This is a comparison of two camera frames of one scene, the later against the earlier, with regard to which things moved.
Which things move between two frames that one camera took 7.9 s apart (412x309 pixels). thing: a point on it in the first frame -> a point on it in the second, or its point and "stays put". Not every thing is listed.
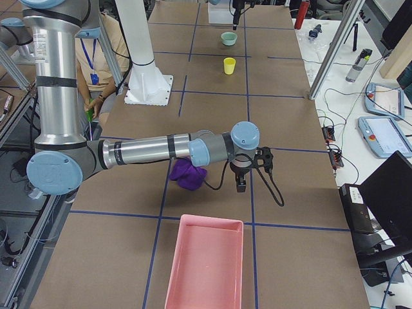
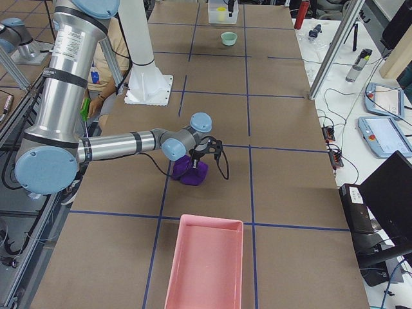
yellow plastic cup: x=229 y=65 -> x=221 y=13
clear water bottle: x=358 y=65 stays put
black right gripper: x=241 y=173 -> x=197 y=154
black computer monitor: x=388 y=194 stays put
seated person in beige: x=96 y=71 stays put
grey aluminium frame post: x=335 y=48 stays put
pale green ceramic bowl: x=228 y=38 stays put
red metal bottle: x=304 y=6 stays put
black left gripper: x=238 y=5 -> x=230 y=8
